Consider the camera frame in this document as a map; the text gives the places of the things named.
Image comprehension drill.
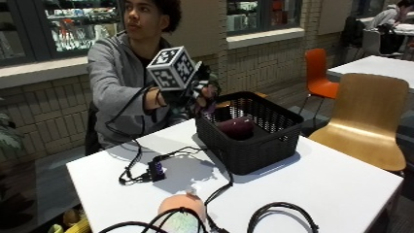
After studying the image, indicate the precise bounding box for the small purple toy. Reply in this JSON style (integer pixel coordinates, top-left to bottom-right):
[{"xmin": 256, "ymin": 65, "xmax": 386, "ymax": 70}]
[{"xmin": 201, "ymin": 98, "xmax": 218, "ymax": 115}]

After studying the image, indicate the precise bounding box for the orange plastic chair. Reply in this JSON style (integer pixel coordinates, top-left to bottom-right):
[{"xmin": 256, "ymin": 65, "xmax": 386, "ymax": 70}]
[{"xmin": 298, "ymin": 48, "xmax": 341, "ymax": 129}]

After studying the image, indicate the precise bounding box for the black plastic basket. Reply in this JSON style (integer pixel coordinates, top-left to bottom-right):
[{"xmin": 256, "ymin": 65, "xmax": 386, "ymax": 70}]
[{"xmin": 195, "ymin": 90, "xmax": 305, "ymax": 177}]

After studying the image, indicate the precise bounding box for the black glove cable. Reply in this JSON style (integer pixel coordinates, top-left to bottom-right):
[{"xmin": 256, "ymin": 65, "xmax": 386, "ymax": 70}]
[{"xmin": 104, "ymin": 83, "xmax": 159, "ymax": 186}]

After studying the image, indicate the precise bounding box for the dark maroon plush toy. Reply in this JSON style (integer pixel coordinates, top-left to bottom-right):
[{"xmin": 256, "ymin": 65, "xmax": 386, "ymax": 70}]
[{"xmin": 214, "ymin": 116, "xmax": 256, "ymax": 142}]

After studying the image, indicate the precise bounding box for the yellow toy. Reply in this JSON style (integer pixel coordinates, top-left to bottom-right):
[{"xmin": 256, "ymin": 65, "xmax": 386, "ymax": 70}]
[{"xmin": 47, "ymin": 208, "xmax": 93, "ymax": 233}]

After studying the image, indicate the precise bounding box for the the person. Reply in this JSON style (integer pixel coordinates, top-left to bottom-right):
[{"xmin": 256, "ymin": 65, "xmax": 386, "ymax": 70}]
[{"xmin": 87, "ymin": 0, "xmax": 221, "ymax": 150}]

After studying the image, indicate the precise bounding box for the white side table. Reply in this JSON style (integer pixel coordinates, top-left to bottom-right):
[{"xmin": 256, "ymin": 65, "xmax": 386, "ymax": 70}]
[{"xmin": 326, "ymin": 54, "xmax": 414, "ymax": 95}]

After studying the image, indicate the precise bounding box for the peach soft toy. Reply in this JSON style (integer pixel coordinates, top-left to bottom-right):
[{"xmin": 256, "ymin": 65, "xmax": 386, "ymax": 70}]
[{"xmin": 157, "ymin": 191, "xmax": 208, "ymax": 233}]

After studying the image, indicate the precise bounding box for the small black hub device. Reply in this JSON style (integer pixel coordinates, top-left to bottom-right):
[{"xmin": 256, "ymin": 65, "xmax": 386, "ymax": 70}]
[{"xmin": 147, "ymin": 159, "xmax": 167, "ymax": 183}]

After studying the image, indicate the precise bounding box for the black looped cable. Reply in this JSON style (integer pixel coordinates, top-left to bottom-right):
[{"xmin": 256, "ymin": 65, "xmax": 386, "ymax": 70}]
[
  {"xmin": 97, "ymin": 207, "xmax": 209, "ymax": 233},
  {"xmin": 246, "ymin": 201, "xmax": 321, "ymax": 233}
]

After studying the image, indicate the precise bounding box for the light wooden chair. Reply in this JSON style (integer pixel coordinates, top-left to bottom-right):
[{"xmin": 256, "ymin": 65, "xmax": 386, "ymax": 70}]
[{"xmin": 306, "ymin": 73, "xmax": 410, "ymax": 173}]

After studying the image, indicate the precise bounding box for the black bag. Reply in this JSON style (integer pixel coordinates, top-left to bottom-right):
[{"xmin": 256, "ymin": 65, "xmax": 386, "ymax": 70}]
[{"xmin": 341, "ymin": 16, "xmax": 368, "ymax": 50}]

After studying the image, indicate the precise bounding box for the black hub cable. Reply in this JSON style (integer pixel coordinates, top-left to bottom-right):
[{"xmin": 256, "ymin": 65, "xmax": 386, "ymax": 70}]
[{"xmin": 152, "ymin": 146, "xmax": 236, "ymax": 233}]

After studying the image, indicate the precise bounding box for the white marker cube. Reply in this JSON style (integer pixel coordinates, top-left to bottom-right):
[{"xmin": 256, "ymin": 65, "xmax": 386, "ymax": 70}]
[{"xmin": 145, "ymin": 46, "xmax": 198, "ymax": 91}]

